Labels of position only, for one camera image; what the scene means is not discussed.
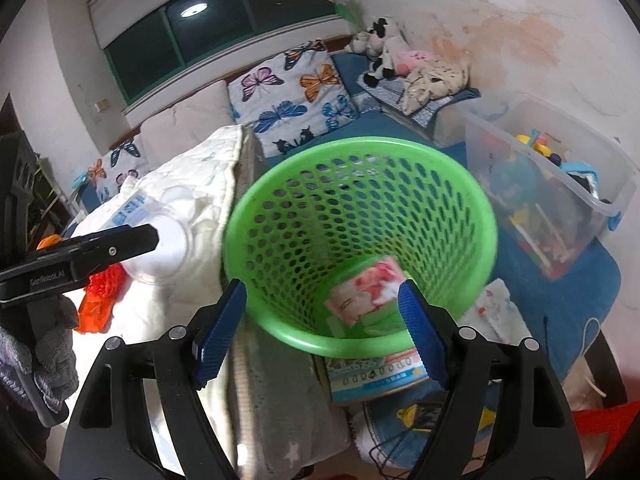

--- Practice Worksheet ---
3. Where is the blue white packet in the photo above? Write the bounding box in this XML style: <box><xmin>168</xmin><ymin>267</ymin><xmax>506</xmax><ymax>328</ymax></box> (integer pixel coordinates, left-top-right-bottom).
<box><xmin>107</xmin><ymin>187</ymin><xmax>193</xmax><ymax>286</ymax></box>

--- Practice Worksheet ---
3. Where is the blue patterned folded blanket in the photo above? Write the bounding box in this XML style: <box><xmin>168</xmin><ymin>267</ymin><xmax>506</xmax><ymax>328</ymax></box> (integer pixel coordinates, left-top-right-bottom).
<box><xmin>357</xmin><ymin>72</ymin><xmax>481</xmax><ymax>128</ymax></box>

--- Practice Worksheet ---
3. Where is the beige pillow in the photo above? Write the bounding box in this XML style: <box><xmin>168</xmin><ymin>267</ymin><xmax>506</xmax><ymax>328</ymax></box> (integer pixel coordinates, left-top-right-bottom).
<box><xmin>139</xmin><ymin>80</ymin><xmax>236</xmax><ymax>158</ymax></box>

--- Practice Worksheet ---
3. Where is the pink plush toy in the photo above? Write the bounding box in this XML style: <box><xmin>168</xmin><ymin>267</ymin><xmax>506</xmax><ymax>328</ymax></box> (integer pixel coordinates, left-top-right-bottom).
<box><xmin>395</xmin><ymin>49</ymin><xmax>436</xmax><ymax>73</ymax></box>

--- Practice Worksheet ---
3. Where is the dark green framed window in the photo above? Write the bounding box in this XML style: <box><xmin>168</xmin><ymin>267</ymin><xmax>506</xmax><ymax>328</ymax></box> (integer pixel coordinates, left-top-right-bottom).
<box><xmin>87</xmin><ymin>0</ymin><xmax>346</xmax><ymax>106</ymax></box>

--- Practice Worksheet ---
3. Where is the red bag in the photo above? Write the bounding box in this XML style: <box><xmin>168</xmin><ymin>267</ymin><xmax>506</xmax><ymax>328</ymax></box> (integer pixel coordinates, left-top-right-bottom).
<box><xmin>570</xmin><ymin>400</ymin><xmax>640</xmax><ymax>466</ymax></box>

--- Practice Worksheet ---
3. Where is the person's left hand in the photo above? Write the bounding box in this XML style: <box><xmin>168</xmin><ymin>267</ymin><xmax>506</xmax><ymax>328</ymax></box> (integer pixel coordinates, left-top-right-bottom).
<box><xmin>0</xmin><ymin>297</ymin><xmax>79</xmax><ymax>428</ymax></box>

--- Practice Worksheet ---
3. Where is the beige spotted cloth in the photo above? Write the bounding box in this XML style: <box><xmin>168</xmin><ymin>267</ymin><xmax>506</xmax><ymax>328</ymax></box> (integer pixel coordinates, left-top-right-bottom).
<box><xmin>400</xmin><ymin>57</ymin><xmax>471</xmax><ymax>116</ymax></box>

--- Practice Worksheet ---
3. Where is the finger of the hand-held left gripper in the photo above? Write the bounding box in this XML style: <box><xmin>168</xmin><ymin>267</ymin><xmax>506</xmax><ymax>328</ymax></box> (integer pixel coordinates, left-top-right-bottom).
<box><xmin>37</xmin><ymin>224</ymin><xmax>161</xmax><ymax>282</ymax></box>

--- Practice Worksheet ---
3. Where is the clear plastic storage box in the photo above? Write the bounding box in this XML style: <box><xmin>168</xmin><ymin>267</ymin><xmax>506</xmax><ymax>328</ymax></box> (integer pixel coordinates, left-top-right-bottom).
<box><xmin>452</xmin><ymin>91</ymin><xmax>638</xmax><ymax>281</ymax></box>

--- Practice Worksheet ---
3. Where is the large butterfly print pillow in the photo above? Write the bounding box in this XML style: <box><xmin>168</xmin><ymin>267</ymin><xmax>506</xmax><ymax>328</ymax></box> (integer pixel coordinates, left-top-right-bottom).
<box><xmin>227</xmin><ymin>39</ymin><xmax>361</xmax><ymax>158</ymax></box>

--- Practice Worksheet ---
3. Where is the green plastic mesh basket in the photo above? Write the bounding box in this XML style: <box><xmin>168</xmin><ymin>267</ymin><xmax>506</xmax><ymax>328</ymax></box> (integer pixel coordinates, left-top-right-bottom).
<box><xmin>222</xmin><ymin>139</ymin><xmax>500</xmax><ymax>358</ymax></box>

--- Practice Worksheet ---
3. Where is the blue printed paper box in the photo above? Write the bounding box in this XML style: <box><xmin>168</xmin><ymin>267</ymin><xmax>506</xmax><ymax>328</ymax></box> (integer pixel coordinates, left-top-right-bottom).
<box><xmin>322</xmin><ymin>347</ymin><xmax>431</xmax><ymax>406</ymax></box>

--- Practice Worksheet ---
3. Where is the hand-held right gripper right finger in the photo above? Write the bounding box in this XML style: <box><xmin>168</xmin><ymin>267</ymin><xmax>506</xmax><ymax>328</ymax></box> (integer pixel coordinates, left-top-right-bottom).
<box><xmin>397</xmin><ymin>279</ymin><xmax>586</xmax><ymax>480</ymax></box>

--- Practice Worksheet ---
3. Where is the small butterfly print pillow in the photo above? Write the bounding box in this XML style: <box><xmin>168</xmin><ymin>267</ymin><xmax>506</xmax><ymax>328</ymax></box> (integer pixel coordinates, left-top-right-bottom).
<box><xmin>85</xmin><ymin>135</ymin><xmax>151</xmax><ymax>203</ymax></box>

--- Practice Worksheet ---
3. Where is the white printed small cloth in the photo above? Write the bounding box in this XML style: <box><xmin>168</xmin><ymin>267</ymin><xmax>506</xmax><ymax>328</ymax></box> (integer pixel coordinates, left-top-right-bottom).
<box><xmin>460</xmin><ymin>277</ymin><xmax>533</xmax><ymax>346</ymax></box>

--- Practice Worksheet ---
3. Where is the grey and white plush toy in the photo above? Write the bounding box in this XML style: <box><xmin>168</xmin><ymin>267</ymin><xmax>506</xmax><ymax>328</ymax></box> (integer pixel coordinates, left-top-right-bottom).
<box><xmin>345</xmin><ymin>30</ymin><xmax>373</xmax><ymax>56</ymax></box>

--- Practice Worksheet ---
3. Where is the pink tissue packet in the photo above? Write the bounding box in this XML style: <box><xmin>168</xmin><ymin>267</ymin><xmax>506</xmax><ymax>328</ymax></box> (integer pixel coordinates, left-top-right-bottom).
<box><xmin>324</xmin><ymin>255</ymin><xmax>408</xmax><ymax>331</ymax></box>

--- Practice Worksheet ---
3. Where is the pile of colourful toys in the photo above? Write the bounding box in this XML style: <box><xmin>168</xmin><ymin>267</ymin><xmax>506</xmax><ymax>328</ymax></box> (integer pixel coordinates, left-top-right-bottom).
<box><xmin>480</xmin><ymin>130</ymin><xmax>601</xmax><ymax>276</ymax></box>

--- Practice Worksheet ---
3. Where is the white printed quilt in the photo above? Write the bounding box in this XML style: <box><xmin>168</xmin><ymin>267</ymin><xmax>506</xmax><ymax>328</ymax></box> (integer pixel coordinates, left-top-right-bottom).
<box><xmin>65</xmin><ymin>125</ymin><xmax>351</xmax><ymax>480</ymax></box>

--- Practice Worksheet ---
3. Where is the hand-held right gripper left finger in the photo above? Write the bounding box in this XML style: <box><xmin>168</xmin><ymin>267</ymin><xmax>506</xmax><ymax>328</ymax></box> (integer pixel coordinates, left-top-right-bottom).
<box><xmin>59</xmin><ymin>279</ymin><xmax>248</xmax><ymax>480</ymax></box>

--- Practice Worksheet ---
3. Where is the orange mesh bag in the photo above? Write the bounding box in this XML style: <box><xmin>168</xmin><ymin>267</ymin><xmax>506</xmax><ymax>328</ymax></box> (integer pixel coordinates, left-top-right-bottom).
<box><xmin>75</xmin><ymin>260</ymin><xmax>126</xmax><ymax>333</ymax></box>

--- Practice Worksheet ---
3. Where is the shelf unit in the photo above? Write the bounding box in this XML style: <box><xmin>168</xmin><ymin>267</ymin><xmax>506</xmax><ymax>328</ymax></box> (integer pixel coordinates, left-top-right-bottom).
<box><xmin>30</xmin><ymin>180</ymin><xmax>71</xmax><ymax>226</ymax></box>

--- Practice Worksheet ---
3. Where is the black and white cow plush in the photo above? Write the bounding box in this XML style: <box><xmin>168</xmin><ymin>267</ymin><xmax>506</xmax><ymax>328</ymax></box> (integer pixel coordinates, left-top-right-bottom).
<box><xmin>362</xmin><ymin>17</ymin><xmax>408</xmax><ymax>88</ymax></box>

